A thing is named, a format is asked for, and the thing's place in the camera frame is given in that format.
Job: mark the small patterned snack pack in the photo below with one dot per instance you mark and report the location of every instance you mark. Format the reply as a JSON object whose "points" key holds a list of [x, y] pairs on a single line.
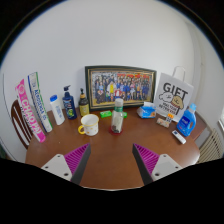
{"points": [[163, 122]]}

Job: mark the white remote control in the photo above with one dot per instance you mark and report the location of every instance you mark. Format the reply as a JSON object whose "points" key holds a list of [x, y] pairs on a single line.
{"points": [[179, 136]]}

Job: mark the framed group photo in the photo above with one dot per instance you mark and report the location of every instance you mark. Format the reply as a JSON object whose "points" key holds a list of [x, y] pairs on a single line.
{"points": [[120, 86]]}

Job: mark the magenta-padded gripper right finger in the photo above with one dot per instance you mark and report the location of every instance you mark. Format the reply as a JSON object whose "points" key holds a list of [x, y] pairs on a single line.
{"points": [[147, 159]]}

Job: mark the blue tissue pack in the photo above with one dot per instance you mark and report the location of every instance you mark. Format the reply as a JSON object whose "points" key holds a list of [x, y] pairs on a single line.
{"points": [[146, 111]]}

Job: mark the flat round red coaster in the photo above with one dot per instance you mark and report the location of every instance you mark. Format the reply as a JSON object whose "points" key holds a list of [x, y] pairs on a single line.
{"points": [[110, 131]]}

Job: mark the white radiator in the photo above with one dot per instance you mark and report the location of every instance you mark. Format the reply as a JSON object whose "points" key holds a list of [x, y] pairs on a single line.
{"points": [[213, 146]]}

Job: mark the small green packet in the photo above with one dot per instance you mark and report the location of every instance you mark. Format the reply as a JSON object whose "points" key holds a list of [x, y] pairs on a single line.
{"points": [[105, 114], [125, 115]]}

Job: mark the white mug with yellow rim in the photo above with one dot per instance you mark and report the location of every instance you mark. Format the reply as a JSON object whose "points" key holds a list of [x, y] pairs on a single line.
{"points": [[90, 126]]}

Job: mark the small colourful puzzle cube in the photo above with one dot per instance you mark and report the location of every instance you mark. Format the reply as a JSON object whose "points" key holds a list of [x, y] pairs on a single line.
{"points": [[169, 118]]}

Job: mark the brown wooden side table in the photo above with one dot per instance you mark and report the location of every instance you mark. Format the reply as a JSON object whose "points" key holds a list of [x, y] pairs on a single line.
{"points": [[201, 125]]}

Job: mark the pink shuttlecock tube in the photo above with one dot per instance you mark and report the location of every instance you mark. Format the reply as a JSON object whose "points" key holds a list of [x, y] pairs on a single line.
{"points": [[30, 111]]}

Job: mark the clear green-labelled plastic bottle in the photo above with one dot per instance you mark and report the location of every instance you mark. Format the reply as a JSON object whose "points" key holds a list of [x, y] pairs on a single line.
{"points": [[117, 118]]}

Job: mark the white bottle with blue cap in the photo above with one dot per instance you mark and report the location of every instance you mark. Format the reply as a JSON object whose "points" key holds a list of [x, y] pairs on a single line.
{"points": [[57, 111]]}

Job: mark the blue detergent bottle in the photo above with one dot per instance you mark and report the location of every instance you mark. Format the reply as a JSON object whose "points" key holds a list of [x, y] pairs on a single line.
{"points": [[186, 122]]}

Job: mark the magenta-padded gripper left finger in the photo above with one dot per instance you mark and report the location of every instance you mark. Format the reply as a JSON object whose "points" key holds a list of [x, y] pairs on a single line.
{"points": [[76, 159]]}

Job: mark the brown wooden chair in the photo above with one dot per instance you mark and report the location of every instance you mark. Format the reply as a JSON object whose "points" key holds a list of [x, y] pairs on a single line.
{"points": [[18, 123]]}

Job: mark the white printed paper gift bag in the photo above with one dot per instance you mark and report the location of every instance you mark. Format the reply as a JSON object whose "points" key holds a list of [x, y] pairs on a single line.
{"points": [[174, 95]]}

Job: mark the dark blue pump bottle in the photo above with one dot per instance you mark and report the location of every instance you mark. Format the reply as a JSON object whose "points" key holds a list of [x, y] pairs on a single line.
{"points": [[69, 105]]}

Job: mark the white blue-green shuttlecock tube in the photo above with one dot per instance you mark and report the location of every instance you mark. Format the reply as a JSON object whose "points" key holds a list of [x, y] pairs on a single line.
{"points": [[40, 101]]}

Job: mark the brown yellow-labelled pump bottle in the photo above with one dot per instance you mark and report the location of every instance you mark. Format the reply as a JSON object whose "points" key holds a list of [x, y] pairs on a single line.
{"points": [[84, 106]]}

